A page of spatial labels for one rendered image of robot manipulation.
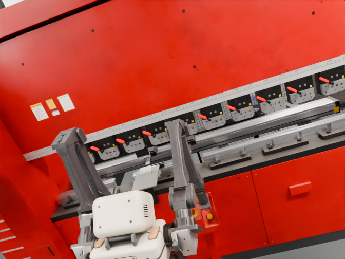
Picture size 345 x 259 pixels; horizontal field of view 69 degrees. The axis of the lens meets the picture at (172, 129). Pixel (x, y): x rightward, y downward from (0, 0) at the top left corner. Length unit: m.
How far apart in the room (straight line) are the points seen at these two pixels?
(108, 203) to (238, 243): 1.46
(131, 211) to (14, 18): 1.39
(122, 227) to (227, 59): 1.17
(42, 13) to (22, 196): 1.22
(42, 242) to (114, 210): 1.38
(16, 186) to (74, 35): 1.10
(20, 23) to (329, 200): 2.39
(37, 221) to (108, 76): 1.19
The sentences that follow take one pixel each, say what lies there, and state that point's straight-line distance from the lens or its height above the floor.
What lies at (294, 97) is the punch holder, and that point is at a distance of 1.86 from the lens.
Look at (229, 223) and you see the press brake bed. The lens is 2.12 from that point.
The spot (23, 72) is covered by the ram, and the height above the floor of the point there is 1.93.
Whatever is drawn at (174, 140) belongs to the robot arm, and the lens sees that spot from 1.15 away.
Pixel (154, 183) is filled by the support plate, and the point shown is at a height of 1.00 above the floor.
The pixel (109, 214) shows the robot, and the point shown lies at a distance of 1.00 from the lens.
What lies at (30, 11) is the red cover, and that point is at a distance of 1.85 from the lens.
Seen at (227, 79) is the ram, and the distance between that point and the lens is 1.70.
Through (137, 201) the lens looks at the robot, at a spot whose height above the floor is 1.36.
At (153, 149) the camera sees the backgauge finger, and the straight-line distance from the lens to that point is 2.12.
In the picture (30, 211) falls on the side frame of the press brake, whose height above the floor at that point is 1.04.
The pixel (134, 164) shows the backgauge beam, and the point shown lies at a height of 0.94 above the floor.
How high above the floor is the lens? 1.87
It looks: 21 degrees down
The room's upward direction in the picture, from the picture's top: 20 degrees counter-clockwise
